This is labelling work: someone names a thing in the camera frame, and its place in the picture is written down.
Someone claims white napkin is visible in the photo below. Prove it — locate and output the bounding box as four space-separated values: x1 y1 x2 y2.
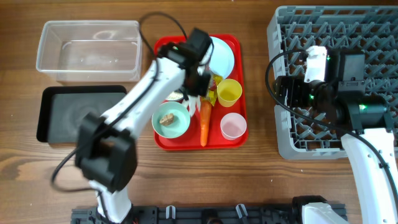
182 95 201 117

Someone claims yellow snack wrapper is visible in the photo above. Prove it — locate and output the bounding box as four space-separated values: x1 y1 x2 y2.
203 74 223 106

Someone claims orange carrot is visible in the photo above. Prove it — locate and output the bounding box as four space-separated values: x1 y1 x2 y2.
200 100 212 147

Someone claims light blue rice bowl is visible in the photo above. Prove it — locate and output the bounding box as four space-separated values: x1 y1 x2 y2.
165 91 183 101

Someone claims green bowl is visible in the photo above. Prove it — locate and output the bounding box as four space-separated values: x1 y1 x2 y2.
152 101 191 139

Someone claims brown food lump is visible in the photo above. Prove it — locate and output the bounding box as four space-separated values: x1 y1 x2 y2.
159 113 174 126

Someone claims red snack wrapper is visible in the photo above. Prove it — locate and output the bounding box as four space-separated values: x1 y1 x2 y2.
208 78 217 91

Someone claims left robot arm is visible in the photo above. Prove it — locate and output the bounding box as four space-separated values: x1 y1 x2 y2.
75 29 214 223

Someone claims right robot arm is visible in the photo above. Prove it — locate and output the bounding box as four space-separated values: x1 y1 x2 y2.
265 46 397 223

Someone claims grey dishwasher rack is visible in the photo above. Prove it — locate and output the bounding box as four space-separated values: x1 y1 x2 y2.
267 6 397 160

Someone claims yellow cup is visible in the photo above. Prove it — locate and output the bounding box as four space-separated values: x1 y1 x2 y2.
217 79 243 108

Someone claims light blue plate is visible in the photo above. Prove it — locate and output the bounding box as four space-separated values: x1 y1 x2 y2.
209 37 234 79

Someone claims red serving tray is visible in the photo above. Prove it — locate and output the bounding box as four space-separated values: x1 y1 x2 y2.
154 34 248 151

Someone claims pink cup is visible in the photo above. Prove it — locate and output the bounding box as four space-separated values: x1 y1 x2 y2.
220 113 247 141

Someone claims clear plastic bin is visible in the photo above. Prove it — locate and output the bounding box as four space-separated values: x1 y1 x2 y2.
35 20 142 83

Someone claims black tray bin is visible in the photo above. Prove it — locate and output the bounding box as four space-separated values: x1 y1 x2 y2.
36 85 127 144

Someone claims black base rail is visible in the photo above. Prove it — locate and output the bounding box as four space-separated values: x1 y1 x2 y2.
70 204 299 224

